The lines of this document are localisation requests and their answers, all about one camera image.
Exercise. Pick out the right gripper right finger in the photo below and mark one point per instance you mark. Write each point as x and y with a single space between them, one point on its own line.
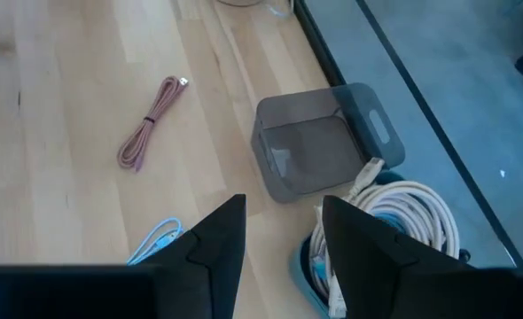
385 279

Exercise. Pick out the grey plastic crate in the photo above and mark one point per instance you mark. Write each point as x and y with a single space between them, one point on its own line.
314 150

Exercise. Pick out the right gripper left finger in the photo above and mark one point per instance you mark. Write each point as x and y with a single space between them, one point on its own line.
213 266

